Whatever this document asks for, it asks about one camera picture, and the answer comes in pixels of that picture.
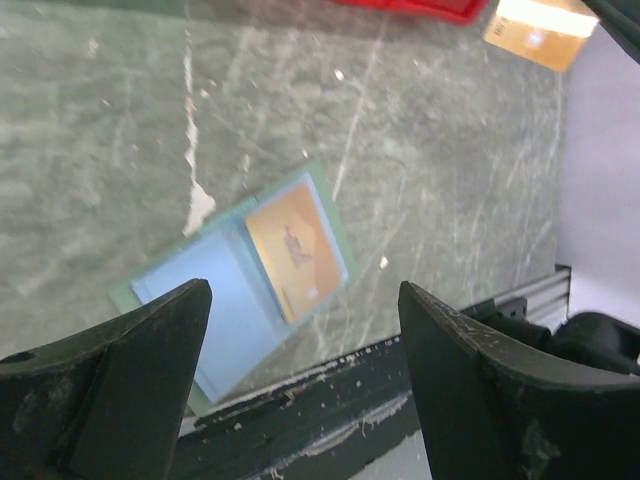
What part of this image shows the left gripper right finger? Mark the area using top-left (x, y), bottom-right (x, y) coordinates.
top-left (398, 281), bottom-right (639, 479)

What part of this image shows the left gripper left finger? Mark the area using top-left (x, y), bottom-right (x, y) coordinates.
top-left (1, 279), bottom-right (212, 479)

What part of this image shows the mint green card holder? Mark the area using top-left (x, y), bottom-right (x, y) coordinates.
top-left (109, 161), bottom-right (358, 417)

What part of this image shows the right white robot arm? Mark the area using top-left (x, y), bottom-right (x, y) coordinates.
top-left (467, 1), bottom-right (639, 376)

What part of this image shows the right red plastic bin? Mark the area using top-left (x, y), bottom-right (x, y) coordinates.
top-left (335, 0), bottom-right (490, 26)

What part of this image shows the silver aluminium frame rail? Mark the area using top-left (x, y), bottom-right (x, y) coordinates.
top-left (494, 266), bottom-right (571, 331)

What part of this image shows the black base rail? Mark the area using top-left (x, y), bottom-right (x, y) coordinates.
top-left (169, 336), bottom-right (419, 479)

